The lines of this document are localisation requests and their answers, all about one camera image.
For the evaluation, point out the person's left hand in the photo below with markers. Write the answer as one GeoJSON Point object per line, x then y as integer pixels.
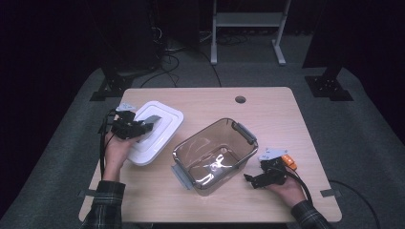
{"type": "Point", "coordinates": [116, 152]}

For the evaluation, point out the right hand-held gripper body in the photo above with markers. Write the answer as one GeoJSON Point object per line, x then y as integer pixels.
{"type": "Point", "coordinates": [272, 167]}

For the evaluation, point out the black stand base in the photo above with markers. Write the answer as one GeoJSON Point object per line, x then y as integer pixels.
{"type": "Point", "coordinates": [111, 86]}
{"type": "Point", "coordinates": [328, 86]}

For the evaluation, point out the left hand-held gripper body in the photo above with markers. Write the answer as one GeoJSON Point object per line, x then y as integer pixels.
{"type": "Point", "coordinates": [125, 127]}

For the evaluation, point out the white metal stand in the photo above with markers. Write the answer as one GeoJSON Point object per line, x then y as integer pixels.
{"type": "Point", "coordinates": [248, 19]}

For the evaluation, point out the person's right hand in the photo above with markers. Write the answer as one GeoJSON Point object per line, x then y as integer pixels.
{"type": "Point", "coordinates": [291, 191]}

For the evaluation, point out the grey tape piece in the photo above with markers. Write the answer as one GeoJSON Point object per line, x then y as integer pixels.
{"type": "Point", "coordinates": [330, 192]}
{"type": "Point", "coordinates": [86, 193]}

